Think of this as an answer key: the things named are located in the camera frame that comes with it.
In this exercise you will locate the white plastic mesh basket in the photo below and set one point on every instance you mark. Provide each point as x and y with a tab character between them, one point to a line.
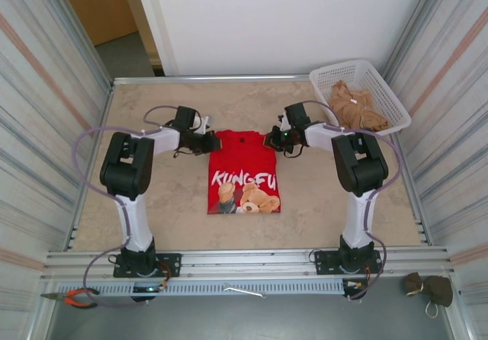
385	88

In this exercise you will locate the aluminium mounting rail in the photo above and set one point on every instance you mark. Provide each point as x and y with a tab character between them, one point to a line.
248	263

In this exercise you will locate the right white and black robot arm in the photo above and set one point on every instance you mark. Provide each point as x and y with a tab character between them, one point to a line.
358	222

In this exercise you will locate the silver hex key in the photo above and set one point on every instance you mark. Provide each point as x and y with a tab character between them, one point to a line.
238	289

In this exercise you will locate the aluminium table edge frame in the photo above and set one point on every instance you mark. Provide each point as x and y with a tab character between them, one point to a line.
209	79

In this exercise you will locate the white door frame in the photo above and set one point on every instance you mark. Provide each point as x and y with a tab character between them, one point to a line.
148	23

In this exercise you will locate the red t-shirt with bear print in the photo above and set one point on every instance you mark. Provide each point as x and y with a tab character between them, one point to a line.
244	157

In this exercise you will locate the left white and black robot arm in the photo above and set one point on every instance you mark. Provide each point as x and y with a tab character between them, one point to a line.
133	222

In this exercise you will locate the small dark brown cloth pouch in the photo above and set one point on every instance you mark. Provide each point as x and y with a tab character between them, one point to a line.
413	283

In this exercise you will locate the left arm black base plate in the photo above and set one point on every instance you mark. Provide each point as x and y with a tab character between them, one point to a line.
171	263

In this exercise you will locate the small controller board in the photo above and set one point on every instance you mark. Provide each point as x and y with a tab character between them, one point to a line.
148	289
352	284

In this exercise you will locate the brown wooden door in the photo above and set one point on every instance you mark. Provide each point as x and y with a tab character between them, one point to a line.
99	4

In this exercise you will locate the tan crumpled cloth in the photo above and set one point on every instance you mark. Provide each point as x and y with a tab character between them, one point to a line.
354	107

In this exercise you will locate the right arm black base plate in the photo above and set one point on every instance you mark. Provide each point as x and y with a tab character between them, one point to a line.
328	262

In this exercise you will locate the large dark brown cloth pouch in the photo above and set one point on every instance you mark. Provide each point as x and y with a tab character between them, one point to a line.
438	288

